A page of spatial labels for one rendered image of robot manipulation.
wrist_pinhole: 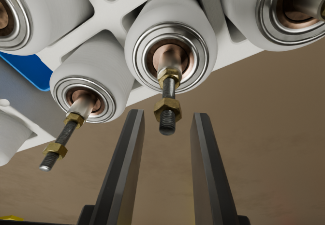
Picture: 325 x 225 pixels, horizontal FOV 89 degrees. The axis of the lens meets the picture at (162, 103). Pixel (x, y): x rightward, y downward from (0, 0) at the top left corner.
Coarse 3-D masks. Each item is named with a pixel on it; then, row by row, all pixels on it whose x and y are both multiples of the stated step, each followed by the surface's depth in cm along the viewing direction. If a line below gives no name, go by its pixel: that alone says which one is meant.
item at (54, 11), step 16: (32, 0) 14; (48, 0) 15; (64, 0) 17; (80, 0) 20; (32, 16) 15; (48, 16) 15; (64, 16) 18; (80, 16) 22; (48, 32) 16; (64, 32) 20; (32, 48) 17
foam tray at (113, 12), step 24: (96, 0) 20; (120, 0) 20; (144, 0) 19; (216, 0) 19; (96, 24) 21; (120, 24) 21; (216, 24) 21; (48, 48) 24; (72, 48) 24; (240, 48) 23; (144, 96) 29
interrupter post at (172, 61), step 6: (162, 54) 16; (168, 54) 15; (174, 54) 16; (162, 60) 15; (168, 60) 14; (174, 60) 15; (180, 60) 16; (162, 66) 14; (168, 66) 14; (174, 66) 14; (180, 66) 15; (180, 72) 14; (180, 78) 14
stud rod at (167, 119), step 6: (168, 78) 13; (168, 84) 13; (174, 84) 13; (162, 90) 13; (168, 90) 12; (174, 90) 13; (162, 96) 12; (168, 96) 12; (174, 96) 12; (162, 114) 11; (168, 114) 10; (174, 114) 11; (162, 120) 10; (168, 120) 10; (174, 120) 10; (162, 126) 10; (168, 126) 10; (174, 126) 10; (162, 132) 10; (168, 132) 10; (174, 132) 10
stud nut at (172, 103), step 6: (162, 102) 11; (168, 102) 11; (174, 102) 11; (156, 108) 11; (162, 108) 10; (168, 108) 10; (174, 108) 10; (180, 108) 11; (156, 114) 11; (180, 114) 11
